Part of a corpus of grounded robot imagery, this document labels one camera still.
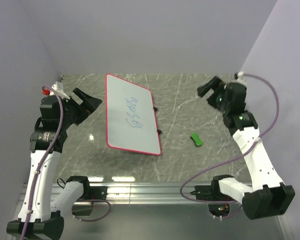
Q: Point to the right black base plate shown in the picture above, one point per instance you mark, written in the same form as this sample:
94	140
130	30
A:
209	193

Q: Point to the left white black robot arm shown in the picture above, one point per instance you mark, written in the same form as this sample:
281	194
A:
40	218

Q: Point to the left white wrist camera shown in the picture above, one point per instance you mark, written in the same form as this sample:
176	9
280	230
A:
59	89

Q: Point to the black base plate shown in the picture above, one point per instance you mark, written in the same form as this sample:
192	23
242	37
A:
209	193
94	193

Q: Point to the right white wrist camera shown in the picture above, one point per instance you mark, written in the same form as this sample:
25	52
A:
240	78

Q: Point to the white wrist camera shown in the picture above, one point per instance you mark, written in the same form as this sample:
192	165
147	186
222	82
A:
240	78
59	89

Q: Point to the red framed whiteboard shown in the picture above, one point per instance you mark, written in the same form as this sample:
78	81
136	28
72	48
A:
130	117

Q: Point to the aluminium mounting rail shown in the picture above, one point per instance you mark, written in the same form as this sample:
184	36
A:
125	193

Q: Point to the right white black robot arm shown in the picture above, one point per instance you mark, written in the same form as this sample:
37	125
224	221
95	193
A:
268	195

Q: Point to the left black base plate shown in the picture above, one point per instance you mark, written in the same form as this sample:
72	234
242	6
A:
94	193

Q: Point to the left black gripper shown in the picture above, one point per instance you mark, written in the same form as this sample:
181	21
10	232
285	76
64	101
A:
89	105

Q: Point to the green whiteboard eraser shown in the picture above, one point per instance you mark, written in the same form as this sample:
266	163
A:
196	139

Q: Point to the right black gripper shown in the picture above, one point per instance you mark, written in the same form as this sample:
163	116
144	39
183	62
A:
213	83

